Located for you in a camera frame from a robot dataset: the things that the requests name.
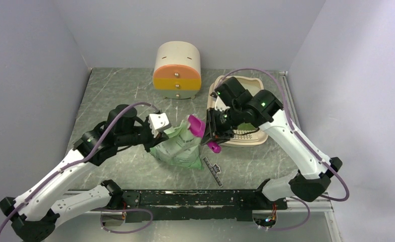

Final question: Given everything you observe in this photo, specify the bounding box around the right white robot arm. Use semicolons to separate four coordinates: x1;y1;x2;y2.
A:
201;77;343;209

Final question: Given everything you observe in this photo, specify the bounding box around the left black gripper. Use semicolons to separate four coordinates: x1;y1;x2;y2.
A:
117;120;170;152

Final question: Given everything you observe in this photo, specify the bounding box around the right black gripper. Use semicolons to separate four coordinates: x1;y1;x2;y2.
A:
201;104;243;146

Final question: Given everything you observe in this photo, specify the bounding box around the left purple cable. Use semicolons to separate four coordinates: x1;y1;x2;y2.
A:
0;101;160;242

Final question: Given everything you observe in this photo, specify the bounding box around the purple cable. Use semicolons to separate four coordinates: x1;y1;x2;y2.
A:
214;68;350;232
0;101;160;242

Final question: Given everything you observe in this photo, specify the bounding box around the green litter bag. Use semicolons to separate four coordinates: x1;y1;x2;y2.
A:
150;120;203;170

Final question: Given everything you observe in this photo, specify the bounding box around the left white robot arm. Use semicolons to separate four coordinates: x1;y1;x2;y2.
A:
0;104;171;241

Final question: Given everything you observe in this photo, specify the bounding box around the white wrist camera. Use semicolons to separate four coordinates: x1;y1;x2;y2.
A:
207;95;230;112
148;113;172;136

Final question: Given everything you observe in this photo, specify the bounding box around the beige litter box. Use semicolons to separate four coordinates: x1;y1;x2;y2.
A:
207;75;268;147

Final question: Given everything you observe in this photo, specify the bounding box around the black mounting rail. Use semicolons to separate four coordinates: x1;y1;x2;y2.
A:
123;189;287;223

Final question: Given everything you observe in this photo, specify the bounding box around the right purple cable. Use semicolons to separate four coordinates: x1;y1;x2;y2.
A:
214;68;350;232

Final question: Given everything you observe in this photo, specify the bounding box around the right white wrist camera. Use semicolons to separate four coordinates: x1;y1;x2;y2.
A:
207;95;230;112

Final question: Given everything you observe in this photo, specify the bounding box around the beige orange drawer cabinet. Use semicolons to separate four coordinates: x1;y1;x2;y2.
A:
152;41;202;99

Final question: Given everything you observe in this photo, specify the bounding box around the magenta plastic scoop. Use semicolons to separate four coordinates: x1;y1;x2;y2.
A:
187;115;221;153

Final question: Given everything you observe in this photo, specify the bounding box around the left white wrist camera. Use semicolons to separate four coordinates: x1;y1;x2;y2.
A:
148;113;172;136

